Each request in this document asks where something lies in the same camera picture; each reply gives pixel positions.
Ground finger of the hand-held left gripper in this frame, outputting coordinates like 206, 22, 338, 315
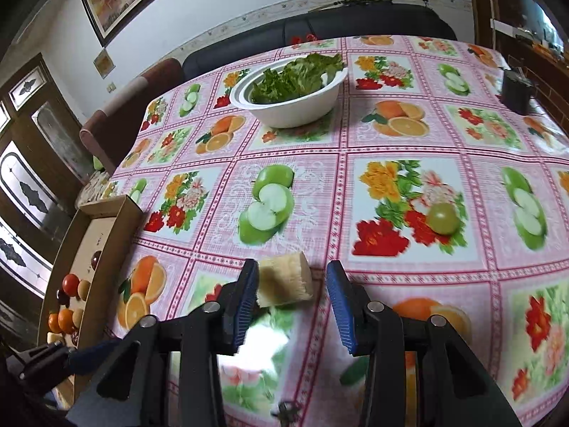
18, 337, 124, 382

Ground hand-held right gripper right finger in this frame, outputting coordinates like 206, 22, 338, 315
325, 261, 523, 427

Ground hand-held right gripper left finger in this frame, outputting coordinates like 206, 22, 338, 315
67, 258, 261, 427

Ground cardboard box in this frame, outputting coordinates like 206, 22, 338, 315
38, 196, 144, 410

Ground dried fruit stem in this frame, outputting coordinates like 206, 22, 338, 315
273, 401, 303, 425

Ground green grape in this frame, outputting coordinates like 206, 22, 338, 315
427, 202, 459, 236

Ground fruit print pink tablecloth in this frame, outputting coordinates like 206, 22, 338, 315
78, 33, 569, 427

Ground wooden glass panel door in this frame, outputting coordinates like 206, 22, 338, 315
0, 53, 90, 352

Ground white bowl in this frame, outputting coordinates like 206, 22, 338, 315
229, 64, 348, 129

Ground green lettuce leaves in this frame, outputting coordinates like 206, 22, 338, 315
250, 52, 346, 104

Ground brown armchair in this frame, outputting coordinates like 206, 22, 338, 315
80, 58, 185, 174

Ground black cup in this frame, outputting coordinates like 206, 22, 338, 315
501, 67, 536, 115

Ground black sofa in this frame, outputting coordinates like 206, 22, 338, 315
182, 4, 458, 83

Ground wooden cabinet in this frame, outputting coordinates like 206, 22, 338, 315
464, 0, 569, 99

